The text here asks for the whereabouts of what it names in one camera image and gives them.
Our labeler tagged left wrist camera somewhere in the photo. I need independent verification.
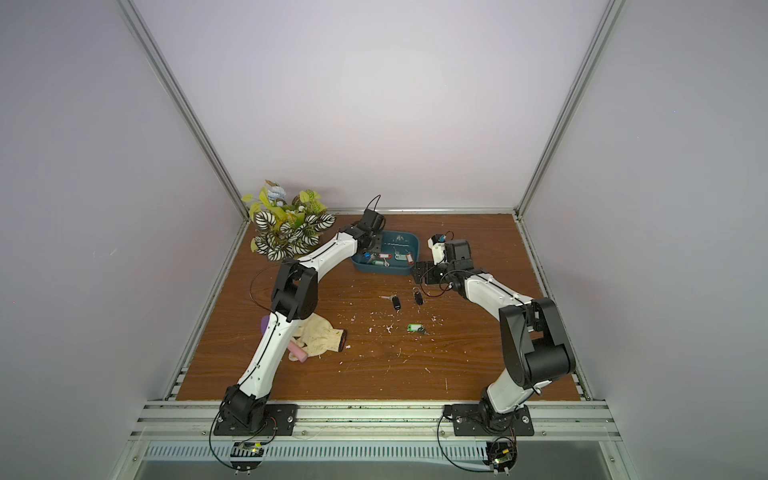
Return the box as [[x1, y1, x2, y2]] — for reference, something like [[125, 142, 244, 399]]
[[358, 208, 386, 235]]

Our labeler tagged teal plastic storage box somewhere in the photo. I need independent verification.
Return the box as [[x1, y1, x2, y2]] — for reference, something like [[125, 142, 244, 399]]
[[351, 230, 420, 276]]

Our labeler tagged electronics board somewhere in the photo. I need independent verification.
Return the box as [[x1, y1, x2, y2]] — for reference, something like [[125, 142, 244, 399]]
[[486, 436, 518, 475], [229, 442, 266, 475]]

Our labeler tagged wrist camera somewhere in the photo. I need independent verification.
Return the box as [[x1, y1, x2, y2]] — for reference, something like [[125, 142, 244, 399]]
[[427, 234, 446, 265], [358, 208, 386, 235]]

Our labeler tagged aluminium front rail frame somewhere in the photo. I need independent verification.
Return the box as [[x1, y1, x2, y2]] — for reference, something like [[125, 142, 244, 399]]
[[111, 401, 638, 479]]

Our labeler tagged green tag key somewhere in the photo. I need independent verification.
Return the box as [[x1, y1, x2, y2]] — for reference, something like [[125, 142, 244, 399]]
[[407, 324, 427, 335]]

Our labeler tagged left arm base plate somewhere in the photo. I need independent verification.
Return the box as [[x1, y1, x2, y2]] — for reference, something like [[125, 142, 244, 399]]
[[213, 403, 298, 437]]

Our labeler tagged purple pink garden trowel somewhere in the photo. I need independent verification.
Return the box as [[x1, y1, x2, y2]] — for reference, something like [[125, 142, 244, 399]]
[[260, 315, 309, 363]]

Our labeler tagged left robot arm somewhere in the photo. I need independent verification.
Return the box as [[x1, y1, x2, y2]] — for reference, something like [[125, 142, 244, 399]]
[[218, 220, 383, 432]]

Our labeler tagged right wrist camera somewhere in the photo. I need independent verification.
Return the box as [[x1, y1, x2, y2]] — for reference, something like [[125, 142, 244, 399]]
[[427, 234, 446, 265]]

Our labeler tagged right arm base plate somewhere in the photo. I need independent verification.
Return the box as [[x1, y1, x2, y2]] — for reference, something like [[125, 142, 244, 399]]
[[443, 402, 535, 437]]

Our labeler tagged right electronics board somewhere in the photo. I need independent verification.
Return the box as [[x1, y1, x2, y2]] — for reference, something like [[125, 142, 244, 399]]
[[486, 436, 518, 475]]

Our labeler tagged beige work glove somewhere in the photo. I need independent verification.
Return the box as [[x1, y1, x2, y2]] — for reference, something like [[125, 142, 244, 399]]
[[292, 313, 347, 357]]

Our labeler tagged left electronics board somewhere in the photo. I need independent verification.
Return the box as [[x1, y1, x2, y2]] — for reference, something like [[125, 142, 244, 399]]
[[229, 442, 266, 475]]

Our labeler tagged artificial potted plant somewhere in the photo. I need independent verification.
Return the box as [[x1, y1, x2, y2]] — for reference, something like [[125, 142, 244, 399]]
[[241, 180, 336, 262]]

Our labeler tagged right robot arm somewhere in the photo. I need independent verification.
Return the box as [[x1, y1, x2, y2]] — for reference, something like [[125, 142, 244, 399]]
[[417, 235, 576, 417]]

